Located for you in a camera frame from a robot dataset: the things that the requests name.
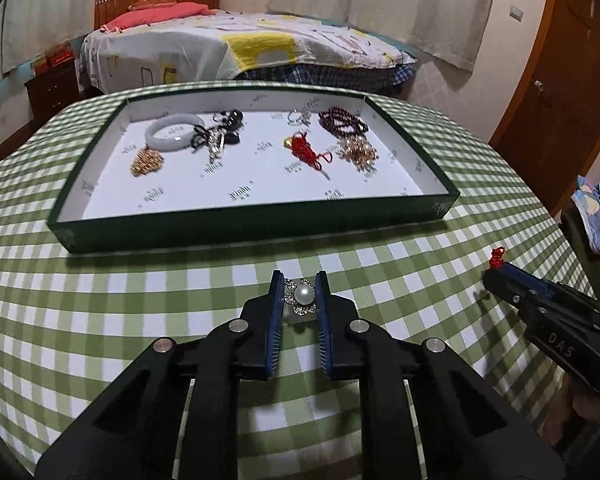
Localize red boxes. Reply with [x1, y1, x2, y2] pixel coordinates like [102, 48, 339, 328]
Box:
[32, 42, 76, 75]

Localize blue plaid bed sheet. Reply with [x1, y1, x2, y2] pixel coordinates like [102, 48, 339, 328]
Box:
[245, 62, 416, 91]

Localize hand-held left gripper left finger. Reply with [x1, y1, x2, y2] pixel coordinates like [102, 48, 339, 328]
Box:
[34, 270, 287, 480]

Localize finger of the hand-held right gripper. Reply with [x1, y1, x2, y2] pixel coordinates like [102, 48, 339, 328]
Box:
[482, 269, 600, 393]
[500, 262, 600, 317]

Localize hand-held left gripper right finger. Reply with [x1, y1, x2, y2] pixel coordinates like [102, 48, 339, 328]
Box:
[314, 270, 566, 480]

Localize wooden bed headboard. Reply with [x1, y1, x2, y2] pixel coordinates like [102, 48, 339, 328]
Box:
[94, 0, 220, 31]

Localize long white curtain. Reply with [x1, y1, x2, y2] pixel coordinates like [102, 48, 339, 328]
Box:
[347, 0, 501, 71]

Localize silver crystal brooch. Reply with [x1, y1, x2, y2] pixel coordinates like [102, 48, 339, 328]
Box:
[206, 127, 228, 163]

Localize gold chain necklace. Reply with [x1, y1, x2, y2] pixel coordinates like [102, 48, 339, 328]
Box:
[130, 145, 165, 177]

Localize dark chair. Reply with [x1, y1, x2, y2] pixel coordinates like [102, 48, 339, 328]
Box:
[560, 205, 600, 311]

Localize brown wooden door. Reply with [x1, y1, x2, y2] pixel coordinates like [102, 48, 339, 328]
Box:
[487, 0, 600, 216]

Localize dark red bead bracelet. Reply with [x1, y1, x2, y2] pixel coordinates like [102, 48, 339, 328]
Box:
[317, 105, 371, 137]

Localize white jade bangle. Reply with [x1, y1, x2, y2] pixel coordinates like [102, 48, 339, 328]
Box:
[145, 113, 206, 153]

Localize dark wooden nightstand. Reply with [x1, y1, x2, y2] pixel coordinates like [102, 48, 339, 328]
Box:
[24, 60, 81, 121]

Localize green jewelry tray box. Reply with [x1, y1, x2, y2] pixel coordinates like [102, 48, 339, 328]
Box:
[47, 85, 461, 256]

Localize pink pillow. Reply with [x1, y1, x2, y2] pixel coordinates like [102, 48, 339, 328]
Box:
[100, 2, 211, 33]

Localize wide white curtain panel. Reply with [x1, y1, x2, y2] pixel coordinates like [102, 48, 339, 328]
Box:
[0, 0, 101, 68]

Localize dark bead pendant with cord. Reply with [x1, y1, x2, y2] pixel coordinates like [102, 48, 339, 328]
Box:
[190, 107, 246, 151]

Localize pearl flower brooch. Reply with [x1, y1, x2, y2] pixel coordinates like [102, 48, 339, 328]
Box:
[281, 278, 321, 320]

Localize large red knot gold charm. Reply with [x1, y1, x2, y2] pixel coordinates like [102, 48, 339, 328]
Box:
[282, 130, 336, 181]

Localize gold bead cluster ornament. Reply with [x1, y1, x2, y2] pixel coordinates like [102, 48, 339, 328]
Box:
[337, 135, 381, 173]

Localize bed with patterned blanket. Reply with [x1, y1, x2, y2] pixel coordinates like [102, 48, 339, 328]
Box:
[77, 10, 418, 93]

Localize green checked tablecloth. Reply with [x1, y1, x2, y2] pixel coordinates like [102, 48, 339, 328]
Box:
[0, 80, 600, 480]

